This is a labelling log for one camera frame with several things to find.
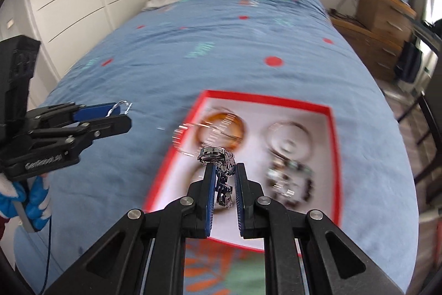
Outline silver link watch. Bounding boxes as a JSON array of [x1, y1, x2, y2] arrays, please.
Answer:
[[198, 146, 240, 210]]

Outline dark bead bracelet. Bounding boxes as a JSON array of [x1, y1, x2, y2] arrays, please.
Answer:
[[265, 160, 315, 205]]

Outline dark blue hanging cloth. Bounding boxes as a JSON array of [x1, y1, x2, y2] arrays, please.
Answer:
[[399, 41, 423, 85]]

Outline wooden drawer chest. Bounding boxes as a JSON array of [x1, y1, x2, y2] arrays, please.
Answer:
[[357, 0, 417, 47]]

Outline black office chair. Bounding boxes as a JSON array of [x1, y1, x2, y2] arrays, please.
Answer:
[[412, 74, 442, 206]]

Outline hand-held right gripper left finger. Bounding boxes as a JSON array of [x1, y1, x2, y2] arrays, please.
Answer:
[[45, 164, 217, 295]]

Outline silver ring bangle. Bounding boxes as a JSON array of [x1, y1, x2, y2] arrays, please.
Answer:
[[106, 100, 133, 116]]

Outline thin wire bangle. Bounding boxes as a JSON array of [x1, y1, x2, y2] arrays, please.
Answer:
[[172, 120, 208, 158]]

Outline white wardrobe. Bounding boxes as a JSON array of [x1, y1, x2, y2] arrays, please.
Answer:
[[0, 0, 159, 102]]

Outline silver brown bangle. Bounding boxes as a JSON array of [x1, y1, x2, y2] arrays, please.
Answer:
[[263, 121, 314, 158]]

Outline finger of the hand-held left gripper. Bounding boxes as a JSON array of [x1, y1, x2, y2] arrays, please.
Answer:
[[30, 116, 133, 153], [27, 102, 122, 125]]

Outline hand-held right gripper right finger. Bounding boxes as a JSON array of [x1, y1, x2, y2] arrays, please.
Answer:
[[235, 163, 405, 295]]

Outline blue printed blanket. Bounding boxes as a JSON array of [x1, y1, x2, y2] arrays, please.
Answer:
[[14, 0, 420, 295]]

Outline blue cable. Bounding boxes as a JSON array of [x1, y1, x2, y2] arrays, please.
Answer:
[[38, 212, 54, 295]]

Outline red jewelry box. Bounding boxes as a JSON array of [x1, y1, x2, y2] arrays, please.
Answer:
[[142, 90, 343, 253]]

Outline amber bangle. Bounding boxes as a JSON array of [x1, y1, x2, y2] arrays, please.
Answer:
[[194, 112, 248, 149]]

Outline person's left hand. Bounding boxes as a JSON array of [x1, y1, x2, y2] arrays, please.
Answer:
[[0, 173, 53, 233]]

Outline low wooden nightstand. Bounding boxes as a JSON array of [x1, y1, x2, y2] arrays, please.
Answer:
[[328, 17, 404, 81]]

